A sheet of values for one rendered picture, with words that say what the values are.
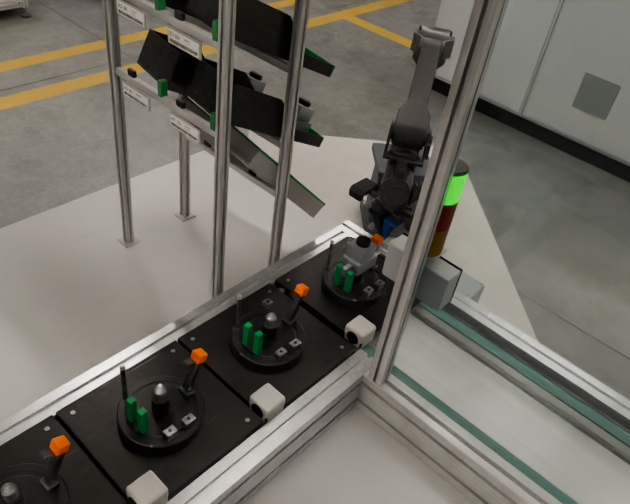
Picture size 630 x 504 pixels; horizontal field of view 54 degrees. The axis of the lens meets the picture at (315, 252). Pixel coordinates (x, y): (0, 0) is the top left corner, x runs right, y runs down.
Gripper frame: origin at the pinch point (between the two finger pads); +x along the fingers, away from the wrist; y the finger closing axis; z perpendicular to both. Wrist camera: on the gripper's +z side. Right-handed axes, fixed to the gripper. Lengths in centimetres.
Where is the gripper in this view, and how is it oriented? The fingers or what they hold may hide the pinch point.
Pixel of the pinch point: (386, 226)
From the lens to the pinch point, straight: 131.5
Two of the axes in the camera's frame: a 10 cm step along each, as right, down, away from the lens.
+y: -7.3, -5.0, 4.7
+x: -1.2, 7.7, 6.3
